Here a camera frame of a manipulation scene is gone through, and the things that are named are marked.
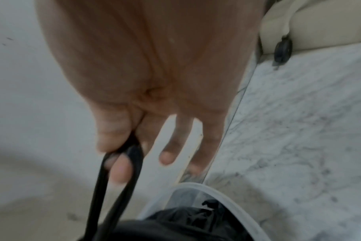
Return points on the person's right hand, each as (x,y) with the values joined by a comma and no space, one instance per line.
(156,58)

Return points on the black garbage bag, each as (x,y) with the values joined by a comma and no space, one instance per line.
(174,226)

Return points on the white plastic bin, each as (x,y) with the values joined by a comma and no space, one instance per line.
(243,211)

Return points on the black caster wheel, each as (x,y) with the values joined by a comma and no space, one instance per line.
(283,49)

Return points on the cream plastic appliance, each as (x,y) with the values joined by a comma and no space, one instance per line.
(323,26)

